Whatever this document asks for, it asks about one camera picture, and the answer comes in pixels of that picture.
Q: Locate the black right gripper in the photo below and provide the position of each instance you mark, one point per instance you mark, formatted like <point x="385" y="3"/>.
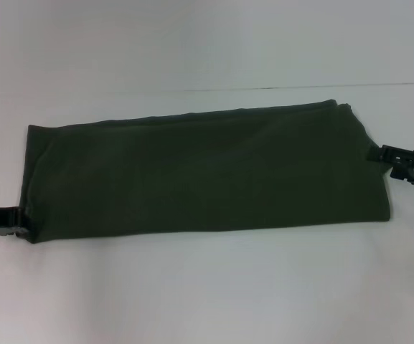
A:
<point x="413" y="166"/>

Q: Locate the dark green FREE t-shirt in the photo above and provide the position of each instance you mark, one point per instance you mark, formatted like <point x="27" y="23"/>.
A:
<point x="210" y="172"/>

